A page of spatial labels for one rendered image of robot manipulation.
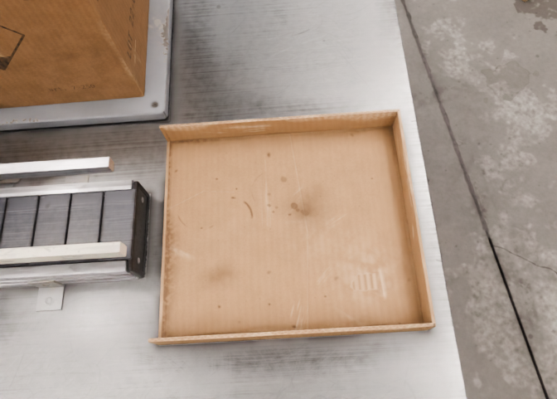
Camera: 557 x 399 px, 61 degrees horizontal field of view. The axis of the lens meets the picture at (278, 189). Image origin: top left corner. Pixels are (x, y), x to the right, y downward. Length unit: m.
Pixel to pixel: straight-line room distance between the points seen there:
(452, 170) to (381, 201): 1.00
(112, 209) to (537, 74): 1.56
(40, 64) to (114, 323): 0.31
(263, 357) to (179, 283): 0.13
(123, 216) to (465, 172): 1.21
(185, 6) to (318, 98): 0.26
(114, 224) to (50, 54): 0.21
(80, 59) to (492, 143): 1.33
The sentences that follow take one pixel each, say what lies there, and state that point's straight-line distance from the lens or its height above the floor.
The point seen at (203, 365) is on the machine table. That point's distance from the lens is 0.56.
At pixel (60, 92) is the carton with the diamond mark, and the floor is 0.88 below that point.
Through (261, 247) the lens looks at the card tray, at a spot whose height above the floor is 0.83.
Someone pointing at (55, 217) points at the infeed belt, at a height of 0.88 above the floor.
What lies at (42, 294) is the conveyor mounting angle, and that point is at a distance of 0.64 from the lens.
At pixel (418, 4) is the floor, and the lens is 1.93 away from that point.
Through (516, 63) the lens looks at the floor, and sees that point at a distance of 1.86.
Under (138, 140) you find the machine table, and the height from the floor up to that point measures 0.83.
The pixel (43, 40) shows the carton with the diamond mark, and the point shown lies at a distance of 0.60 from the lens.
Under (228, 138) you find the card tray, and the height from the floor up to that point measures 0.83.
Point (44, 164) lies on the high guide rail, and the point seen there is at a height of 0.96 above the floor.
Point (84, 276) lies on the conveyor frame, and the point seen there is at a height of 0.86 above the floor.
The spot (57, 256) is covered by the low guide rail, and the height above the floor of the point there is 0.91.
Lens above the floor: 1.38
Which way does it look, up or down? 68 degrees down
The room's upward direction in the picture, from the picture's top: 8 degrees counter-clockwise
